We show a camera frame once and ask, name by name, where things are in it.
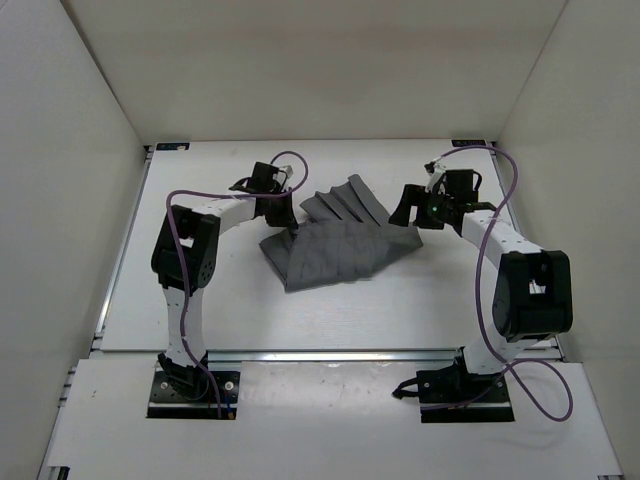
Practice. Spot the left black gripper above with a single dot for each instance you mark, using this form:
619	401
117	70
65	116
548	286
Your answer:
286	217

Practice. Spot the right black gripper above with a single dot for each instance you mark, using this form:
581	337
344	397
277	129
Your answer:
413	195

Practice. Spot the grey pleated skirt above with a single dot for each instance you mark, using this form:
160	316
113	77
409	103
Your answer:
346	237

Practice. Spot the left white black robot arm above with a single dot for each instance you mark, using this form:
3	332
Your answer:
184	260

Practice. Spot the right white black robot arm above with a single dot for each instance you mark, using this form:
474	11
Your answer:
532	299

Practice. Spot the right blue corner label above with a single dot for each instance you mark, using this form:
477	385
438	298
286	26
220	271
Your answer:
460	143

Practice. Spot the blue corner label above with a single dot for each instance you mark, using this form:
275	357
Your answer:
460	143
172	146

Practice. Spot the left blue corner label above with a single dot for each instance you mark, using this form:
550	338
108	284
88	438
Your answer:
172	146

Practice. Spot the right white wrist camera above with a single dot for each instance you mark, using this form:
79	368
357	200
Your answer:
436	170

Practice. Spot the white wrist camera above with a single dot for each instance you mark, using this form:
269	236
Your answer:
436	170
284	174

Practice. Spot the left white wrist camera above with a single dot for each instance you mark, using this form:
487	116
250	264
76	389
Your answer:
284	174

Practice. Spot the silver aluminium front rail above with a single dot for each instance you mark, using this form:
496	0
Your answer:
550	352

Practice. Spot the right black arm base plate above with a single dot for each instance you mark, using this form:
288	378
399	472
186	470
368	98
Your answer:
448	396

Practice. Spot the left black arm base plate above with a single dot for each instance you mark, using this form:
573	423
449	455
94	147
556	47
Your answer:
169	400

